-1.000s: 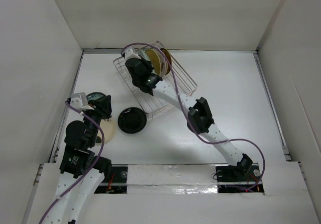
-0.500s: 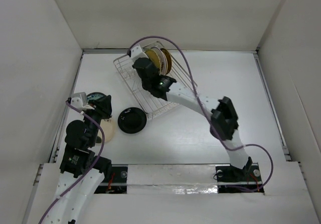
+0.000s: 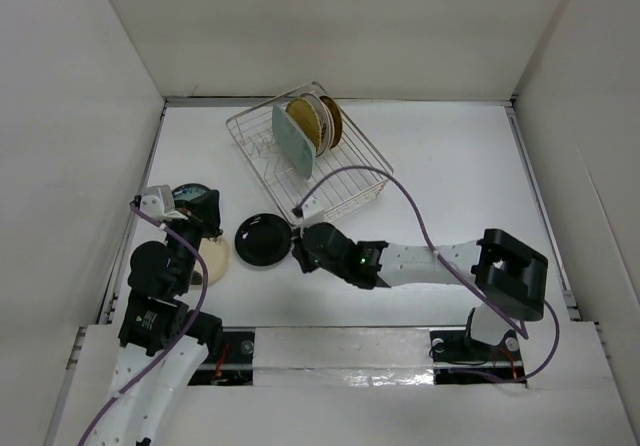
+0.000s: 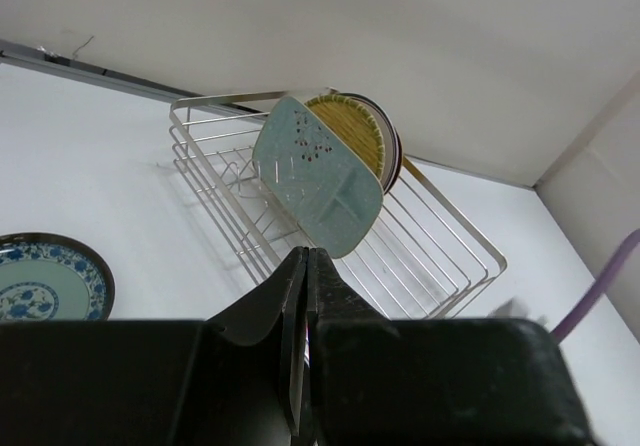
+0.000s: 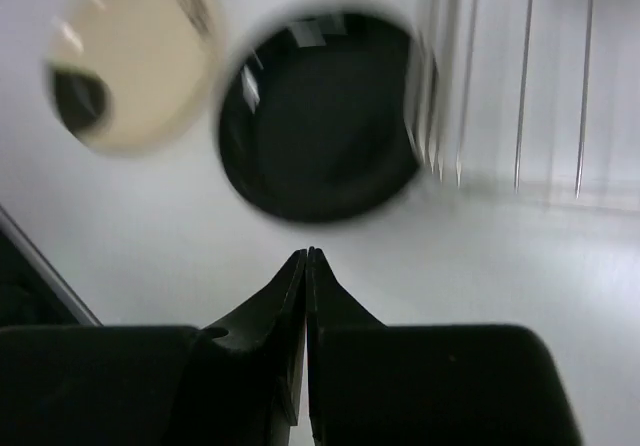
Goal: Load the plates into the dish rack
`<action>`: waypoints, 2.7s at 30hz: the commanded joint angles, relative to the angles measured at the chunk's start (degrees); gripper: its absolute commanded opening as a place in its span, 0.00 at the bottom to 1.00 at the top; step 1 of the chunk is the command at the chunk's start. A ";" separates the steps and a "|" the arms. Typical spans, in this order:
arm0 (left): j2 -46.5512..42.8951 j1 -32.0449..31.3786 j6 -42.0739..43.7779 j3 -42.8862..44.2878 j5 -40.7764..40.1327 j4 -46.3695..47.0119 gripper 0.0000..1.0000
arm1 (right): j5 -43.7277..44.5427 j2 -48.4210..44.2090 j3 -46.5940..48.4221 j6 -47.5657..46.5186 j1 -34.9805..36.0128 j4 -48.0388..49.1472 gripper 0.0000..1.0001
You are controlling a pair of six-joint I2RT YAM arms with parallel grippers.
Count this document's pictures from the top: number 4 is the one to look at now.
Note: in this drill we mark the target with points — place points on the woven bamboo round plate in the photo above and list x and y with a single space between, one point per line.
354 125

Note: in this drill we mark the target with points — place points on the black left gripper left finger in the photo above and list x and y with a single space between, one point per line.
235 379

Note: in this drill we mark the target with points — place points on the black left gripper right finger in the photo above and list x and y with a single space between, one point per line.
474 381

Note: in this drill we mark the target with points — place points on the light green rectangular dish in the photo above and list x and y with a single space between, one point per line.
326 188

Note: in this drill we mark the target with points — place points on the blue and white plate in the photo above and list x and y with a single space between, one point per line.
46 276

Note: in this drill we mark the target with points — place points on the silver wire dish rack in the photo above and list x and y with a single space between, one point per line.
421 258

